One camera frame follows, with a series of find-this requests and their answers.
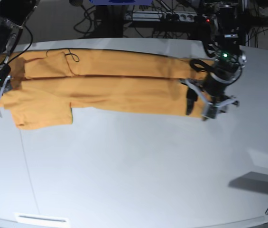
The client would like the white label strip on table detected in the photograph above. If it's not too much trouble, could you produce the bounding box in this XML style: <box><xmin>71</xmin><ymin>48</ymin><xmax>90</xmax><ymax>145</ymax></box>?
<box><xmin>15</xmin><ymin>213</ymin><xmax>69</xmax><ymax>223</ymax></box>

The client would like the white power strip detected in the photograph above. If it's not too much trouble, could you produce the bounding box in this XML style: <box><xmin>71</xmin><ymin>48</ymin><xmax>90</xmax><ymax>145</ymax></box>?
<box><xmin>124</xmin><ymin>11</ymin><xmax>212</xmax><ymax>24</ymax></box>

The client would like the orange yellow T-shirt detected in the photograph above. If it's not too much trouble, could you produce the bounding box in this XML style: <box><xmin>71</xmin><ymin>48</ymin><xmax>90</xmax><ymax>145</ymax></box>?
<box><xmin>0</xmin><ymin>49</ymin><xmax>206</xmax><ymax>130</ymax></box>

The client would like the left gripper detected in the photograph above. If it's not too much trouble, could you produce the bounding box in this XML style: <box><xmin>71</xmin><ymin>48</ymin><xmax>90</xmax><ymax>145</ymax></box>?
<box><xmin>186</xmin><ymin>72</ymin><xmax>231</xmax><ymax>115</ymax></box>

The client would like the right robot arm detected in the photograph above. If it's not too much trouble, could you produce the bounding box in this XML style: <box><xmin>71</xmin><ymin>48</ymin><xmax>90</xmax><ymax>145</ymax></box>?
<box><xmin>0</xmin><ymin>0</ymin><xmax>39</xmax><ymax>90</ymax></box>

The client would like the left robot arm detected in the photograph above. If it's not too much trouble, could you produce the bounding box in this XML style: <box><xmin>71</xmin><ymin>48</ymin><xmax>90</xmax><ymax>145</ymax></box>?
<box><xmin>181</xmin><ymin>0</ymin><xmax>246</xmax><ymax>120</ymax></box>

